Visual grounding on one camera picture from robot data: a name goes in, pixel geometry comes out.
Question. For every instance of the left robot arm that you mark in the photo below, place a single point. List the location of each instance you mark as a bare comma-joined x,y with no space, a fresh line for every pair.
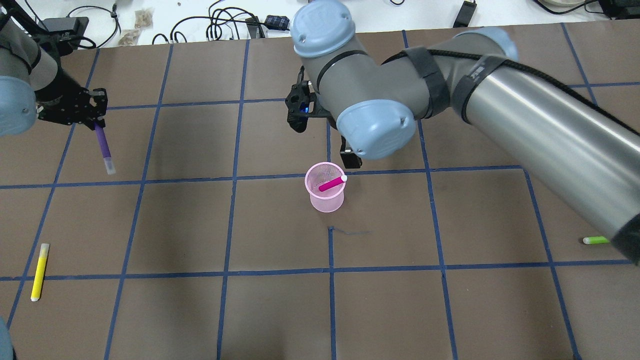
34,86

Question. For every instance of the green pen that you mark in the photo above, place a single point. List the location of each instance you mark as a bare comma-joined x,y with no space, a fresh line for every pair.
595,240

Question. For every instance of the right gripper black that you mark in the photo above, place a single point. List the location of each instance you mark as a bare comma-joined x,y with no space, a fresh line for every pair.
350,156

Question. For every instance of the pink mesh cup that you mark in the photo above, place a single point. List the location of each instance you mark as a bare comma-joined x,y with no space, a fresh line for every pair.
320,173

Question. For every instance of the purple pen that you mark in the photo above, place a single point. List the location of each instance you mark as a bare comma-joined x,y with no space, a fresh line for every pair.
104,149

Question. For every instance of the pink pen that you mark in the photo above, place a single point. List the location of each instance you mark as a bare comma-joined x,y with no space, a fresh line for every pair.
335,182

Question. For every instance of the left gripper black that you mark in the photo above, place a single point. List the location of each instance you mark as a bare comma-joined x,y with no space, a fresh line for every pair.
64,104

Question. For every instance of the yellow pen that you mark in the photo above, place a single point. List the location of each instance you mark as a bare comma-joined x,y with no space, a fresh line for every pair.
39,276

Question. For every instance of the black power adapter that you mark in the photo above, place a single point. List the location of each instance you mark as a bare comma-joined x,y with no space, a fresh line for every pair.
465,14

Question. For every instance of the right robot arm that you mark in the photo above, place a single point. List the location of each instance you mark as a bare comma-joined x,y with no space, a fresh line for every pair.
583,154

